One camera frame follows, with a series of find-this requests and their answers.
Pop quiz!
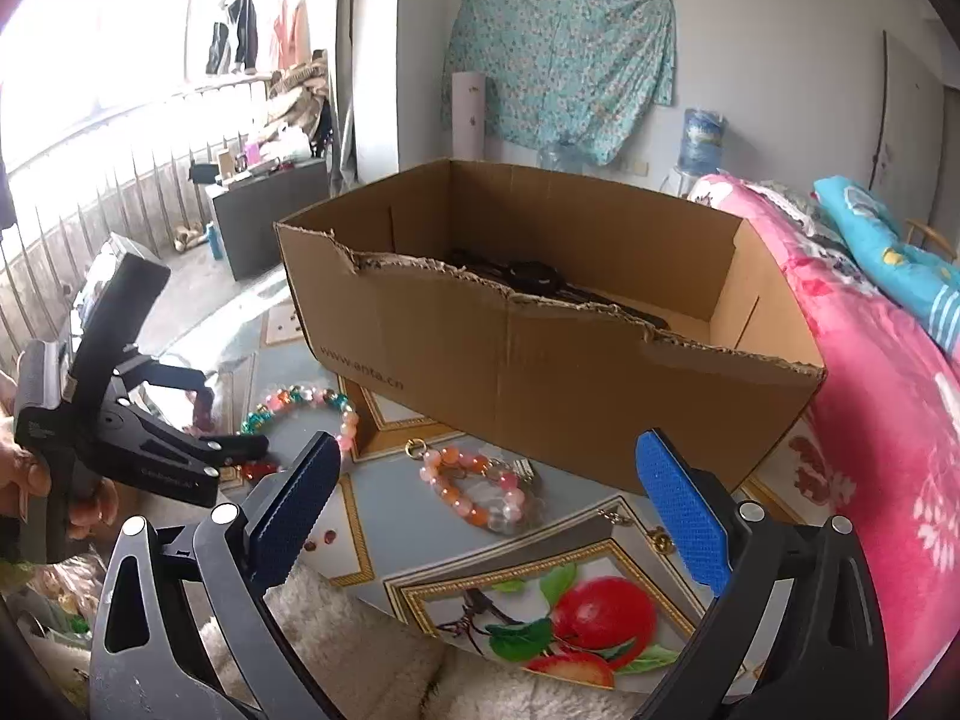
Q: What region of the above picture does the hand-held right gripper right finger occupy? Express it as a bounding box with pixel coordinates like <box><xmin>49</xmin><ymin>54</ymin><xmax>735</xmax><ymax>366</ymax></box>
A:
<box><xmin>634</xmin><ymin>429</ymin><xmax>890</xmax><ymax>720</ymax></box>

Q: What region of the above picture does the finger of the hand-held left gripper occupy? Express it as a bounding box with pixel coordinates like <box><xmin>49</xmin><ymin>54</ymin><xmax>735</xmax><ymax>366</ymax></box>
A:
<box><xmin>112</xmin><ymin>358</ymin><xmax>217</xmax><ymax>436</ymax></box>
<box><xmin>112</xmin><ymin>420</ymin><xmax>269</xmax><ymax>477</ymax></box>

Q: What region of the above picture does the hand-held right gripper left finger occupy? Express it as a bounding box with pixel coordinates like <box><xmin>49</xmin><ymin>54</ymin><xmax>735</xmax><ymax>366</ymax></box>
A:
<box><xmin>90</xmin><ymin>431</ymin><xmax>346</xmax><ymax>720</ymax></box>

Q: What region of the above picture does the gold chain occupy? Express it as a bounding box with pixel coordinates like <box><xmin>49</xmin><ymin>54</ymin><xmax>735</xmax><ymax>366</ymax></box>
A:
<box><xmin>598</xmin><ymin>508</ymin><xmax>677</xmax><ymax>554</ymax></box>

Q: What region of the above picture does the multicoloured bead bracelet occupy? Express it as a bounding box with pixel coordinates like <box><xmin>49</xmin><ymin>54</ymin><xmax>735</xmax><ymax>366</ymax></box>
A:
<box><xmin>238</xmin><ymin>384</ymin><xmax>361</xmax><ymax>460</ymax></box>

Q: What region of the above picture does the pink orange bead bracelet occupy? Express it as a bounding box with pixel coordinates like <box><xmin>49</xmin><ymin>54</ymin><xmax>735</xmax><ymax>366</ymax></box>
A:
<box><xmin>420</xmin><ymin>446</ymin><xmax>530</xmax><ymax>535</ymax></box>

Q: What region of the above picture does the brown cardboard box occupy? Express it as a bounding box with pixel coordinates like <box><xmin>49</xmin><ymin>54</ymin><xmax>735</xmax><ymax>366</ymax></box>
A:
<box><xmin>274</xmin><ymin>157</ymin><xmax>827</xmax><ymax>497</ymax></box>

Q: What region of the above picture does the person's left hand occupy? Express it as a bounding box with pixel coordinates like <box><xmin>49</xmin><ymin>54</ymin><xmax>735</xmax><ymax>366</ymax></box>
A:
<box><xmin>0</xmin><ymin>371</ymin><xmax>121</xmax><ymax>541</ymax></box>

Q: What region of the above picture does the metal balcony railing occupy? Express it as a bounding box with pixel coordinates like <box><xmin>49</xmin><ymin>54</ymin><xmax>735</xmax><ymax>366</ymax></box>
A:
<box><xmin>0</xmin><ymin>82</ymin><xmax>278</xmax><ymax>368</ymax></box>

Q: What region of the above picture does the white fluffy towel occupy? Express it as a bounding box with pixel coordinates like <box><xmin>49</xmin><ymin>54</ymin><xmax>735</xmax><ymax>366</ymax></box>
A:
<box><xmin>202</xmin><ymin>562</ymin><xmax>627</xmax><ymax>720</ymax></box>

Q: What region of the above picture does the grey cabinet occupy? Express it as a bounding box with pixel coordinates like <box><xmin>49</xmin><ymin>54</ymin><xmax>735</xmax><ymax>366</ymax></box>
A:
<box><xmin>206</xmin><ymin>157</ymin><xmax>331</xmax><ymax>282</ymax></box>

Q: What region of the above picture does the fruit printed tablecloth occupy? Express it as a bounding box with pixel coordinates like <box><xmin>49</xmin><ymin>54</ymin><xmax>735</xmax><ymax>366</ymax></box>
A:
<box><xmin>150</xmin><ymin>292</ymin><xmax>826</xmax><ymax>698</ymax></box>

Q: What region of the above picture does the pink floral blanket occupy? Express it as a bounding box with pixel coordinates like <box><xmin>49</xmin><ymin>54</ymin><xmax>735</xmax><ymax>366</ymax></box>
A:
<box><xmin>686</xmin><ymin>174</ymin><xmax>960</xmax><ymax>720</ymax></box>

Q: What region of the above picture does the colourful plastic bag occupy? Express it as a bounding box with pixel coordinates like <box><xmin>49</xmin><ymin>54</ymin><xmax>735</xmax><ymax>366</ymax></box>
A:
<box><xmin>0</xmin><ymin>551</ymin><xmax>102</xmax><ymax>720</ymax></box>

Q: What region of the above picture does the pile of cloth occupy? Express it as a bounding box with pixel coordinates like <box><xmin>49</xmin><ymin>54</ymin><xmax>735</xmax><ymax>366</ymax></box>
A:
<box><xmin>266</xmin><ymin>51</ymin><xmax>335</xmax><ymax>147</ymax></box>

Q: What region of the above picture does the dark hanging jacket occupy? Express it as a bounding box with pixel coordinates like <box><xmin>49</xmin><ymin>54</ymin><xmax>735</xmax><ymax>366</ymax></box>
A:
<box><xmin>206</xmin><ymin>0</ymin><xmax>260</xmax><ymax>76</ymax></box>

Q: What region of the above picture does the grey lace bedding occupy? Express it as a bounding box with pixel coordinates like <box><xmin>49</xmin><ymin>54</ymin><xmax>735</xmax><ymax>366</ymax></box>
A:
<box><xmin>742</xmin><ymin>180</ymin><xmax>863</xmax><ymax>271</ymax></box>

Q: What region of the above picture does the blue cartoon quilt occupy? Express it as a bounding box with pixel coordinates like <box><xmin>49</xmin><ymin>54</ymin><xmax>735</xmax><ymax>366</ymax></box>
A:
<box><xmin>814</xmin><ymin>176</ymin><xmax>960</xmax><ymax>353</ymax></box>

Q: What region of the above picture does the pink hanging garment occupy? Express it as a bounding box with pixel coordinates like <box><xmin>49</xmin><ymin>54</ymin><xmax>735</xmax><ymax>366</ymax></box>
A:
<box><xmin>270</xmin><ymin>0</ymin><xmax>310</xmax><ymax>72</ymax></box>

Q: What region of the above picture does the blue water bottle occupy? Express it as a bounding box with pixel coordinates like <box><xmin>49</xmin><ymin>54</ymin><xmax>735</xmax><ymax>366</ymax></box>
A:
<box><xmin>677</xmin><ymin>106</ymin><xmax>728</xmax><ymax>175</ymax></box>

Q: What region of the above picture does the wooden chair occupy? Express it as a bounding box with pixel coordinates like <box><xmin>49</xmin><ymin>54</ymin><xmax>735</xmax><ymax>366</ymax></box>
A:
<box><xmin>904</xmin><ymin>219</ymin><xmax>960</xmax><ymax>262</ymax></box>

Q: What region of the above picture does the white paper roll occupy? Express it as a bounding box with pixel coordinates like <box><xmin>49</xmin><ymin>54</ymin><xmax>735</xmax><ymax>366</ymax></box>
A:
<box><xmin>448</xmin><ymin>71</ymin><xmax>487</xmax><ymax>162</ymax></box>

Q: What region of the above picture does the turquoise floral cloth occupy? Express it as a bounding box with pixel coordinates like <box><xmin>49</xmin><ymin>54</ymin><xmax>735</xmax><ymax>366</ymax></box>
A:
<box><xmin>442</xmin><ymin>0</ymin><xmax>676</xmax><ymax>166</ymax></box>

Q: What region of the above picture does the black strap accessory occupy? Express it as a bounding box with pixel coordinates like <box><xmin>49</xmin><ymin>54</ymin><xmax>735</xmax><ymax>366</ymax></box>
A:
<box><xmin>450</xmin><ymin>247</ymin><xmax>672</xmax><ymax>331</ymax></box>

